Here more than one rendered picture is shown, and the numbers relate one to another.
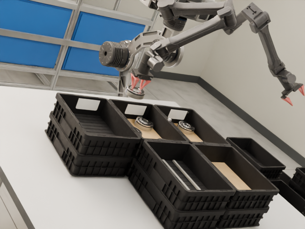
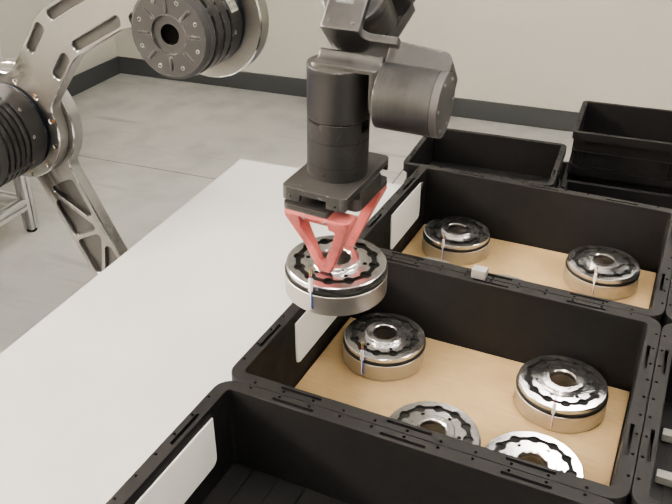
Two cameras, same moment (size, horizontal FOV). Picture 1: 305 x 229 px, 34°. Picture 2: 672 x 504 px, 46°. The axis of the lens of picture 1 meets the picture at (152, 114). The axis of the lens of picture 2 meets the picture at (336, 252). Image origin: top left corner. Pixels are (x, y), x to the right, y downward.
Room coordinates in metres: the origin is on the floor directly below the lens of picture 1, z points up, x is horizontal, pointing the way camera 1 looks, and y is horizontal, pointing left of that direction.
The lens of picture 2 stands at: (1.81, 0.42, 1.44)
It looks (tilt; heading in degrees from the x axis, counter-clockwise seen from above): 30 degrees down; 335
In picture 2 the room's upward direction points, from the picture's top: straight up
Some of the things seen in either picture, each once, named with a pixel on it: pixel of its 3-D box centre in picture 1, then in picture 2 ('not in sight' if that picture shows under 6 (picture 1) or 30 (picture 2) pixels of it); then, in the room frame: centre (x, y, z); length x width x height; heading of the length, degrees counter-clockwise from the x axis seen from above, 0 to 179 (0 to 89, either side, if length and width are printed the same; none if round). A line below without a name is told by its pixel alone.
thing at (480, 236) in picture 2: (186, 125); (456, 232); (2.70, -0.21, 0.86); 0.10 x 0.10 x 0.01
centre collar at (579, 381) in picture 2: not in sight; (562, 380); (2.34, -0.12, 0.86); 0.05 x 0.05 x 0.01
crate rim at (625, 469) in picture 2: (147, 121); (454, 354); (2.38, 0.01, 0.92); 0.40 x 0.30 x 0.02; 39
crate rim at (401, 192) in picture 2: (190, 126); (520, 234); (2.57, -0.22, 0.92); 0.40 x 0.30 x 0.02; 39
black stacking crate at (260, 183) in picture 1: (229, 176); not in sight; (2.26, -0.48, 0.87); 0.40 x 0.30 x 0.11; 39
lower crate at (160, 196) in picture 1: (174, 194); not in sight; (2.07, -0.24, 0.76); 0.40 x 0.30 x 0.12; 39
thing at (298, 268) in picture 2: (135, 89); (336, 262); (2.43, 0.13, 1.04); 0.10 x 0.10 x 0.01
